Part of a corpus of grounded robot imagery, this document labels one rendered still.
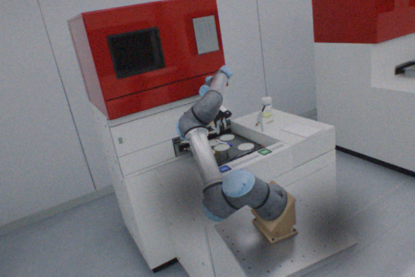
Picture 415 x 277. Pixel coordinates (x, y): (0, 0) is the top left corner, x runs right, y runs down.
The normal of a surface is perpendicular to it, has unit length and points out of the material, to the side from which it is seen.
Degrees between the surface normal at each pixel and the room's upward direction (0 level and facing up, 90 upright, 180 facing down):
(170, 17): 90
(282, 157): 90
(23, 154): 90
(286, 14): 90
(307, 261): 0
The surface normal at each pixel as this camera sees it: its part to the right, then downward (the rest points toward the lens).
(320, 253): -0.15, -0.93
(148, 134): 0.49, 0.22
